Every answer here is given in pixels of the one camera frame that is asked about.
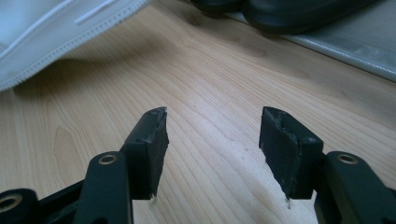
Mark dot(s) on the white sneaker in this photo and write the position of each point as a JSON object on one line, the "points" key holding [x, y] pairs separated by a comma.
{"points": [[46, 31]]}

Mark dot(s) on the black slipper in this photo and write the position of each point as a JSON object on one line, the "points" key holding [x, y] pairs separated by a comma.
{"points": [[295, 15]]}

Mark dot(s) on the grey metal shoe rack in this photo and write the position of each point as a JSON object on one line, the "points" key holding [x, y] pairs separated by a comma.
{"points": [[358, 46]]}

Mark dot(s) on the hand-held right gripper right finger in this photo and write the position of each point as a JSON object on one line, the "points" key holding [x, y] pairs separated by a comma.
{"points": [[289, 155]]}

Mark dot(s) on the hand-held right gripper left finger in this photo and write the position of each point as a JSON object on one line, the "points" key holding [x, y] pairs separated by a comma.
{"points": [[146, 155]]}

